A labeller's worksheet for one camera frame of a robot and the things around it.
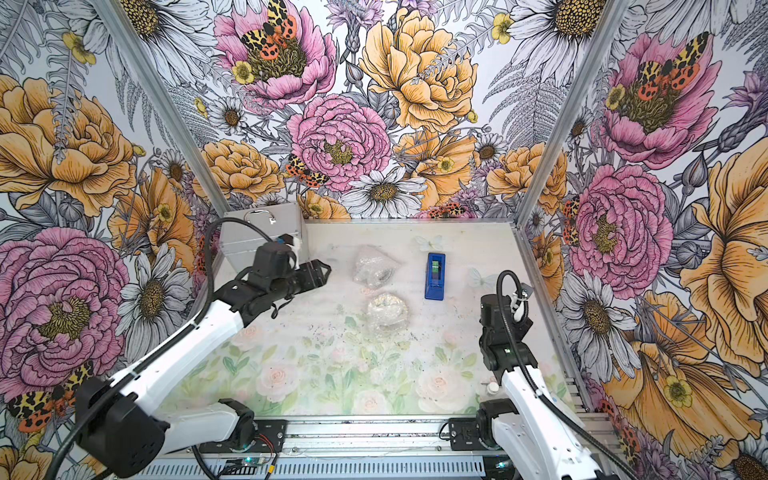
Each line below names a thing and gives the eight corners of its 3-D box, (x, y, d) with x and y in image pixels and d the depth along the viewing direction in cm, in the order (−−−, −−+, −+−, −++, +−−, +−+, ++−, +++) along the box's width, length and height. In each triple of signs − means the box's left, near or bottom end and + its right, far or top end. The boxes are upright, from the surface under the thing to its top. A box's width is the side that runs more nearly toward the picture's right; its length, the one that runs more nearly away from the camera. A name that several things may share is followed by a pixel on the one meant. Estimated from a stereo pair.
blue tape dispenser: (423, 300, 102) (425, 287, 96) (425, 263, 112) (427, 249, 106) (442, 302, 102) (445, 289, 96) (442, 265, 112) (445, 251, 106)
